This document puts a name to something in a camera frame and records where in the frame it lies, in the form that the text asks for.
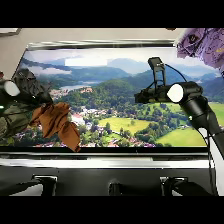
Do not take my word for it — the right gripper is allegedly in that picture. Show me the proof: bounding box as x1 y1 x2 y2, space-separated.
134 87 170 105

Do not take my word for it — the brown garment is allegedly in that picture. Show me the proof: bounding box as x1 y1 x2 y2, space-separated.
29 101 82 153

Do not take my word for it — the purple patterned garment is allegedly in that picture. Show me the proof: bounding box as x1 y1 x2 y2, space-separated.
175 27 224 78

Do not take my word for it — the dark green garment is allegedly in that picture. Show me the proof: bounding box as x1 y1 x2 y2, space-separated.
0 67 53 140

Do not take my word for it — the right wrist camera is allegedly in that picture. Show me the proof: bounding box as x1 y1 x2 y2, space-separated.
147 56 167 95

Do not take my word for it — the black cable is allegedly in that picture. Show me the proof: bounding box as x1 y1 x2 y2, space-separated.
163 62 190 84
196 126 217 196

